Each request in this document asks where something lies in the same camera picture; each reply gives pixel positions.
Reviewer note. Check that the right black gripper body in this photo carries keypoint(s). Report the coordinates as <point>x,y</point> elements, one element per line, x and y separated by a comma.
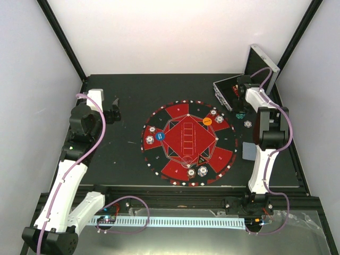
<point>243,106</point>

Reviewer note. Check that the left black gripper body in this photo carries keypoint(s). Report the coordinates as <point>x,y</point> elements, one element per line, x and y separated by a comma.
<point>110,118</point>

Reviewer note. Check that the green chip stack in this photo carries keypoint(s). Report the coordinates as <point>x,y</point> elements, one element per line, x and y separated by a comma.
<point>240,116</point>

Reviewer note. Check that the grey white chip stack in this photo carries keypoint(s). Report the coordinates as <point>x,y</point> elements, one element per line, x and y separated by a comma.
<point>247,124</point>

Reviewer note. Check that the brown chip stack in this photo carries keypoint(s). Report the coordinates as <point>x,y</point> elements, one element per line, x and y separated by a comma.
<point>152,130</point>
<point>213,112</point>

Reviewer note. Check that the orange big blind button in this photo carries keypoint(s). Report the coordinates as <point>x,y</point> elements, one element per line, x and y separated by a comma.
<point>207,121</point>

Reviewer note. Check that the blue card deck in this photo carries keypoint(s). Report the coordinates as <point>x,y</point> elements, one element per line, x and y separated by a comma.
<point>249,151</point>

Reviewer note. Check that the blue small blind button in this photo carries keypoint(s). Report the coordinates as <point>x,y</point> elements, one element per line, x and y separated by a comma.
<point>160,136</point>

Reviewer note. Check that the black triangular marker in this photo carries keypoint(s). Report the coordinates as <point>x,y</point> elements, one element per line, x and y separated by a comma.
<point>201,160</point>

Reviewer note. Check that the clear round dealer button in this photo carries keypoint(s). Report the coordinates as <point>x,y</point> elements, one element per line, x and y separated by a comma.
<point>187,161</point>

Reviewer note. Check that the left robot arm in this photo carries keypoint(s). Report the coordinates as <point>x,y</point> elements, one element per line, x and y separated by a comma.
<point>58,227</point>

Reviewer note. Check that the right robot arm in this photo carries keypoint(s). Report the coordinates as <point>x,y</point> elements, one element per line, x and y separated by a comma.
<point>272,133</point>

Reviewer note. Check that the red dice in case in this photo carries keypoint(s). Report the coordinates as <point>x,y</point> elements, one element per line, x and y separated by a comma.
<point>235,90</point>

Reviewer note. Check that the aluminium poker case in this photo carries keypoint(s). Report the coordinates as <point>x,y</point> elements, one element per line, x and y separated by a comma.
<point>259,67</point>

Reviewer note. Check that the round red black poker mat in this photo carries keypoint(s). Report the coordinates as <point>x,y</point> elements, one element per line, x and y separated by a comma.
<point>186,135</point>

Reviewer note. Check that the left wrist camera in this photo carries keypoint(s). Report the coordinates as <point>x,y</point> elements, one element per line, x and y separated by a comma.
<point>95,98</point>

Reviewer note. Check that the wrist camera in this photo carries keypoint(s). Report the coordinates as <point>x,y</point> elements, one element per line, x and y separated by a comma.
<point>95,98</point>
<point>243,82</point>

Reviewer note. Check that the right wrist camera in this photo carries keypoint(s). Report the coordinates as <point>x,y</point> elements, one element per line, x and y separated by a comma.
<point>243,82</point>

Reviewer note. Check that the white slotted cable duct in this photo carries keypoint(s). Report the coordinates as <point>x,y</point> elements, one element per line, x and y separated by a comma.
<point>177,222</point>

